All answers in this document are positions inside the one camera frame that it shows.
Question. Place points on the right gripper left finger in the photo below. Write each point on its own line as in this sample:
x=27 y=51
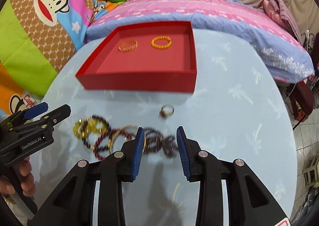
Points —
x=121 y=167

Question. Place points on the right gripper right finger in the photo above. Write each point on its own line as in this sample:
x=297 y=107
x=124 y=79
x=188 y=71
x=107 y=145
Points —
x=200 y=166

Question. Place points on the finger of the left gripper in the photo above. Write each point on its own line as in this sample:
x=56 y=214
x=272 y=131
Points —
x=36 y=111
x=56 y=116

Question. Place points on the thin gold bangle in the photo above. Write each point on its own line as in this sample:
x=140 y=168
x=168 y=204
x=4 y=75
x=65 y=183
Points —
x=127 y=132

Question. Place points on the purple garnet bead strand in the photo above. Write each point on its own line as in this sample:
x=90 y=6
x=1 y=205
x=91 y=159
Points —
x=156 y=141

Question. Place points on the red jewelry box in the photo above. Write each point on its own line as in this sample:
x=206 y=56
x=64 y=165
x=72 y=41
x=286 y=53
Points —
x=165 y=59

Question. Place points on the left hand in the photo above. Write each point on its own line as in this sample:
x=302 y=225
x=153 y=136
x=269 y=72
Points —
x=27 y=184

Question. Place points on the monkey cartoon blanket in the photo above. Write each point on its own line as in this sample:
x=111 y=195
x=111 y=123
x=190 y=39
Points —
x=38 y=38

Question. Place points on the gold twisted bangle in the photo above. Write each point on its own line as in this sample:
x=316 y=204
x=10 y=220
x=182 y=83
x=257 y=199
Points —
x=128 y=45

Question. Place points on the dark red chair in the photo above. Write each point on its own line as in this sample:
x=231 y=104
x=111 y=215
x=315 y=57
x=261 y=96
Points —
x=301 y=95

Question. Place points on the pink and blue pillow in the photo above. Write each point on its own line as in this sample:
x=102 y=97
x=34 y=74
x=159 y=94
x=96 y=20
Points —
x=284 y=56

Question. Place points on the folded pink cloth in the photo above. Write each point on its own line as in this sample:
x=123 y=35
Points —
x=281 y=15

